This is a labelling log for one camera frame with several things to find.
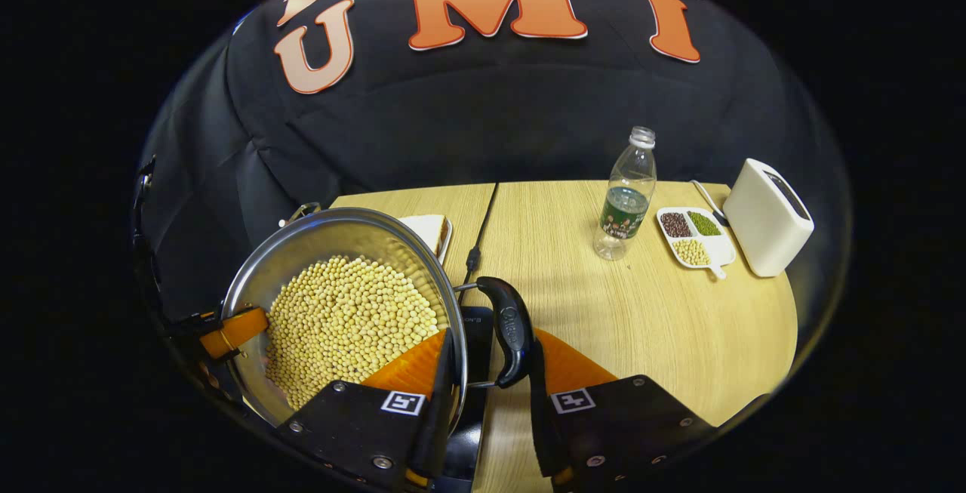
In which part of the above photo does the black power cable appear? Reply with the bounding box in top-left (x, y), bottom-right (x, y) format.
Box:
top-left (457, 182), bottom-right (500, 307)

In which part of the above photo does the black induction cooktop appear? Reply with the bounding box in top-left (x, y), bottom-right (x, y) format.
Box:
top-left (438, 304), bottom-right (499, 493)

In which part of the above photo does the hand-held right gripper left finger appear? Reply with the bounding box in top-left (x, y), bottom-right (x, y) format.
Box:
top-left (275, 327), bottom-right (457, 490)

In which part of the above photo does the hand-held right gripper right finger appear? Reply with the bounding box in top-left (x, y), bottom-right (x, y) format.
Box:
top-left (528, 327), bottom-right (718, 488)

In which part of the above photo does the steel pot with black handle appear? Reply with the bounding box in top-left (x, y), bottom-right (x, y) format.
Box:
top-left (221, 206), bottom-right (537, 435)

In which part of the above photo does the sandwich with lettuce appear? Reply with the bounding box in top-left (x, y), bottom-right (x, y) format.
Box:
top-left (398, 214), bottom-right (448, 258)

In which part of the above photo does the pile of soybeans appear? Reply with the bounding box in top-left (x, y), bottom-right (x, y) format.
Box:
top-left (264, 254), bottom-right (448, 411)

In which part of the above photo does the white divided bean plate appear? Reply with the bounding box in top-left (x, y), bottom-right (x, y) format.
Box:
top-left (655, 206), bottom-right (737, 281)

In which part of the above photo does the clear plastic water bottle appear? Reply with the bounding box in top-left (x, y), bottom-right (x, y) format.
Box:
top-left (593, 125), bottom-right (658, 262)

